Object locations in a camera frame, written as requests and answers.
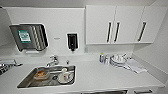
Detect black soap dispenser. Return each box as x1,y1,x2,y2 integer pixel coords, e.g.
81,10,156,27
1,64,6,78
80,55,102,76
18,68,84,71
66,32,79,53

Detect chrome sink faucet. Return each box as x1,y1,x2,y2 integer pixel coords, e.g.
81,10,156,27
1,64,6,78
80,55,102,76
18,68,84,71
44,54,61,69

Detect white bowl with cup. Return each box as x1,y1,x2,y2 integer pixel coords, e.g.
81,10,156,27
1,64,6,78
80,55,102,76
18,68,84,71
56,67,75,84

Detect stacked white dishes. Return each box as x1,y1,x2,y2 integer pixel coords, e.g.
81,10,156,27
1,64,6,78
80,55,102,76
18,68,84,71
109,53,129,69

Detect orange food container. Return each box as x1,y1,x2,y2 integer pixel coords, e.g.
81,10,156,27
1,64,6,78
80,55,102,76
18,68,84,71
33,69,51,81

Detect steel paper towel dispenser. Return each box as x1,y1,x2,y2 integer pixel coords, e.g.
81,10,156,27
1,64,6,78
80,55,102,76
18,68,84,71
8,22,49,54

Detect stainless steel sink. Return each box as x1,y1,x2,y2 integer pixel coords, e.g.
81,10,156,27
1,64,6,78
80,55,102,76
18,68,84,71
16,64,77,89

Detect white drawer stack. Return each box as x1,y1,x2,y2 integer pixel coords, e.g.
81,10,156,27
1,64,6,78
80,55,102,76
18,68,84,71
133,89,154,94

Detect white wall outlet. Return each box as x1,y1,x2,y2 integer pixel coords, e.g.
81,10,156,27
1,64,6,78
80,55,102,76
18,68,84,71
83,46,89,54

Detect small wall label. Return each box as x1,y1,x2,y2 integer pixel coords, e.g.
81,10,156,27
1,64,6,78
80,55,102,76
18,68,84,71
53,36,61,41

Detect white wall cabinet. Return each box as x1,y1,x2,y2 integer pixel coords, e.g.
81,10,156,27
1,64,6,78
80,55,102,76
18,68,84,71
84,4,168,46

